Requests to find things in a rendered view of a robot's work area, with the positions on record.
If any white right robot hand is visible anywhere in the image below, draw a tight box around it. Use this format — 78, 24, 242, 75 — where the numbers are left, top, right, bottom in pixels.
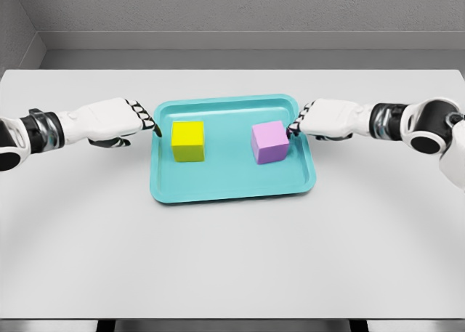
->
286, 97, 355, 141

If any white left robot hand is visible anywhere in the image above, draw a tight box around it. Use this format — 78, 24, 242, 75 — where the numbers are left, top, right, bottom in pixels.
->
86, 97, 163, 147

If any pink cube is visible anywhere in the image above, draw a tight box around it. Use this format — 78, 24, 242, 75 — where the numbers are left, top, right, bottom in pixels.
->
251, 120, 291, 165

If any yellow cube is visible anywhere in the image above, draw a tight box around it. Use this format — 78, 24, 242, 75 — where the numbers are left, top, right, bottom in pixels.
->
171, 121, 206, 163

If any teal rectangular tray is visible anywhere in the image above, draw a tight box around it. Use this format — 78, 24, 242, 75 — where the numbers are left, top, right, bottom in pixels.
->
149, 93, 317, 205

